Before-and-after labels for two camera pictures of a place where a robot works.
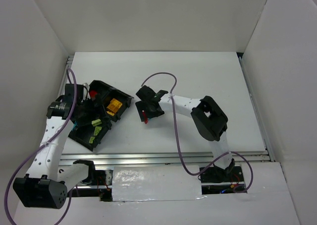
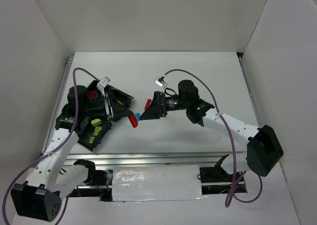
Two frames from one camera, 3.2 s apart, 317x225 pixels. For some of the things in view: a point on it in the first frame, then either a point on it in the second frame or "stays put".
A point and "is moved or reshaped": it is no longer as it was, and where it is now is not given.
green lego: [97, 130] stays put
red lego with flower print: [92, 93] stays put
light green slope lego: [96, 122] stays put
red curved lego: [145, 118] is moved or reshaped
